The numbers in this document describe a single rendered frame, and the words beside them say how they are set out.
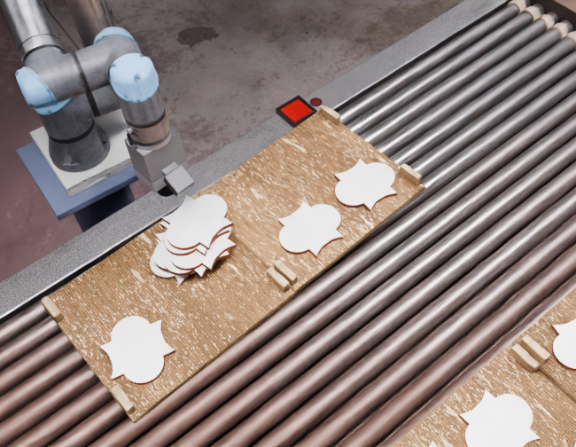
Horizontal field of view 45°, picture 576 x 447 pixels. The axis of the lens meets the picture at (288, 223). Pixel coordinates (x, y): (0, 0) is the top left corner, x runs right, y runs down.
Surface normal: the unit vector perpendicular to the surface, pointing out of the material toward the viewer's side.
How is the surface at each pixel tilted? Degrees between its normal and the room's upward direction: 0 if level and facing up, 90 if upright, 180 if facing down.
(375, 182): 0
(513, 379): 0
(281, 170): 0
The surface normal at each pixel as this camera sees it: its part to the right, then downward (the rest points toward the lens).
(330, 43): -0.04, -0.58
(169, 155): 0.69, 0.55
